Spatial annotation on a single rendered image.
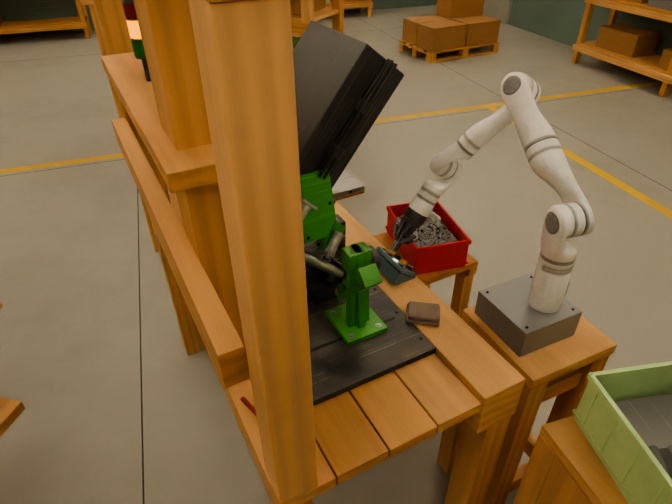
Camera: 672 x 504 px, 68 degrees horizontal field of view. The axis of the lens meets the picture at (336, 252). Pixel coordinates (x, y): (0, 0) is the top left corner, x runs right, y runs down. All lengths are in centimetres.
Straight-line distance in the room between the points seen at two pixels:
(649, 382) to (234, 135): 126
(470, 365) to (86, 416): 183
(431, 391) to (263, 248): 80
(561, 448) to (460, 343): 36
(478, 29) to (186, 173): 715
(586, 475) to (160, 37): 132
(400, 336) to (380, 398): 21
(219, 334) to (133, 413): 166
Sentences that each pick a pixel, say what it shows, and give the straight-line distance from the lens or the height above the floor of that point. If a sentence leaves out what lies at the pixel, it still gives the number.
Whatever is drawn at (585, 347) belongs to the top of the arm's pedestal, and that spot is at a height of 85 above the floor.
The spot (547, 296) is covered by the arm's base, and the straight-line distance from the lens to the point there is 154.
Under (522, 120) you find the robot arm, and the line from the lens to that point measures 154.
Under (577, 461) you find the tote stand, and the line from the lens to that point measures 147.
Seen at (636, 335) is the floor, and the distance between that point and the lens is 315.
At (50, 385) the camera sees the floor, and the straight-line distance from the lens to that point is 288.
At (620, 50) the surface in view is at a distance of 756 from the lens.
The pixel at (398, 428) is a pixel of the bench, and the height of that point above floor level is 88.
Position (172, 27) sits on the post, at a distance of 97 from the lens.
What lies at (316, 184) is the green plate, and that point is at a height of 124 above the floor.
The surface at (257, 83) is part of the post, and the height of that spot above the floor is 176.
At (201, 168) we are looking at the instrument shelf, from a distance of 95.
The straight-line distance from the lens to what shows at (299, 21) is 406.
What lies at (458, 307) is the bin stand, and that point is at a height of 58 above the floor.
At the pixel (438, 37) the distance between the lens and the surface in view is 749.
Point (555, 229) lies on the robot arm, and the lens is 142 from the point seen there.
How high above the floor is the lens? 194
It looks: 36 degrees down
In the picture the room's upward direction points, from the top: 1 degrees counter-clockwise
